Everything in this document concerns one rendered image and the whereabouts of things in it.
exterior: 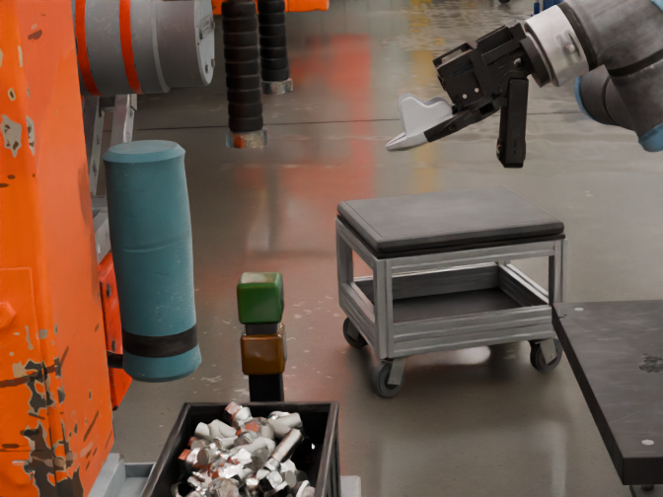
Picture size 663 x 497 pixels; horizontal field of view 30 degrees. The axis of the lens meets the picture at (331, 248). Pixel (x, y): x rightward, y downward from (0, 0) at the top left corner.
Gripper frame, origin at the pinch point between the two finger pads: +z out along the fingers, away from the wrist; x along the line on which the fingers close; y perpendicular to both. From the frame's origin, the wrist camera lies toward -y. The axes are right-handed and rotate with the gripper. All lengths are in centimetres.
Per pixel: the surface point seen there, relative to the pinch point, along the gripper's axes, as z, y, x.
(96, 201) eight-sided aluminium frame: 37.7, 10.8, -6.3
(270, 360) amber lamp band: 18.8, -2.5, 42.9
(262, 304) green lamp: 16.8, 2.7, 42.9
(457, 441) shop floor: 16, -69, -61
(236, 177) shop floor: 61, -48, -292
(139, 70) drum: 21.3, 24.0, 10.7
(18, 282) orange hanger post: 29, 18, 61
